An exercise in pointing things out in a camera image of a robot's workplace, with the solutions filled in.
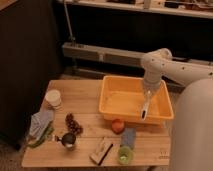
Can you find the white wall shelf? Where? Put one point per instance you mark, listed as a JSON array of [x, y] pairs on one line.
[[150, 6]]

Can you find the black metal measuring cup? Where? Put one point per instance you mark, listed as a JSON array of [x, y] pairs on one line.
[[67, 140]]

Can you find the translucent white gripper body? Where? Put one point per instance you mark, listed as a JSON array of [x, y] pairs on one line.
[[150, 88]]

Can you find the brown pine cone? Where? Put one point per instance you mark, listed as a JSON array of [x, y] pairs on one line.
[[72, 125]]

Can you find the grey metal floor rail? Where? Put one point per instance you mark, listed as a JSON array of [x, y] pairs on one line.
[[100, 53]]

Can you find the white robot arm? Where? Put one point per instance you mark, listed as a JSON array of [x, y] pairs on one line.
[[192, 132]]

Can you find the white paper cup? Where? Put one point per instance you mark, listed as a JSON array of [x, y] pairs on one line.
[[53, 97]]

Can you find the grey folded cloth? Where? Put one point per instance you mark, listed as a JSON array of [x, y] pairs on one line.
[[39, 122]]

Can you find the green small cup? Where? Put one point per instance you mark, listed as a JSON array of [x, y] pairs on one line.
[[125, 155]]

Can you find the wooden block brush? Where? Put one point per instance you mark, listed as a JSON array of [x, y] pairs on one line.
[[101, 151]]

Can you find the orange fruit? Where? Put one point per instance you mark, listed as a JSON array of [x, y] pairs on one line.
[[117, 126]]

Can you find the yellow plastic tray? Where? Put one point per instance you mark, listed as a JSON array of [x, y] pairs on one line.
[[122, 97]]

